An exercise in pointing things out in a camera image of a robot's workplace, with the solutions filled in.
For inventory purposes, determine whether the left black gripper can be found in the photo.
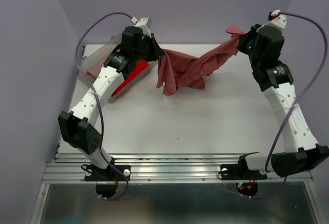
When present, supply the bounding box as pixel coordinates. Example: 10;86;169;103
133;33;165;62

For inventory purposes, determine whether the dusty red t shirt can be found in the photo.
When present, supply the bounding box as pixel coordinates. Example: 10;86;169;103
156;25;246;96

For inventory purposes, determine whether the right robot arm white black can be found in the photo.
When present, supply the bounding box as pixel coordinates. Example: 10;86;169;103
236;24;328;178

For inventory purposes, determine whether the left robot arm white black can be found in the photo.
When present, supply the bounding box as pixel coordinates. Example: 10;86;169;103
58;25;164;180

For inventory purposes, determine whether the red rolled t shirt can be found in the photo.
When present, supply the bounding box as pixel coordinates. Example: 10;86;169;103
111;60;149;97

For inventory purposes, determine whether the pink rolled mario t shirt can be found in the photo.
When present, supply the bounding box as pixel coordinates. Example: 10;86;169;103
86;59;105;82

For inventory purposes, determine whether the clear plastic storage bin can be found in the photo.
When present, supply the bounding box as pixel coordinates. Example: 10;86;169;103
78;36;157;103

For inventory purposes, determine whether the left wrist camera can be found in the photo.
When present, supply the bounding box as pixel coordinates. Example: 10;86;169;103
130;16;152;37

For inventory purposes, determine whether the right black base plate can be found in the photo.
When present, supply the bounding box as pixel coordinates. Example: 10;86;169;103
219;164;267;181

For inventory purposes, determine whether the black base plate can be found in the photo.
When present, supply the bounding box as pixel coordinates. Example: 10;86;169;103
219;164;267;181
81;164;131;182

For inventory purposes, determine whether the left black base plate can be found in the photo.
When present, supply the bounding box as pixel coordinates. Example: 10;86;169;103
81;164;131;182

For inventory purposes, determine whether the aluminium frame rail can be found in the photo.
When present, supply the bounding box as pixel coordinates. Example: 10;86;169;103
41;153;315;183

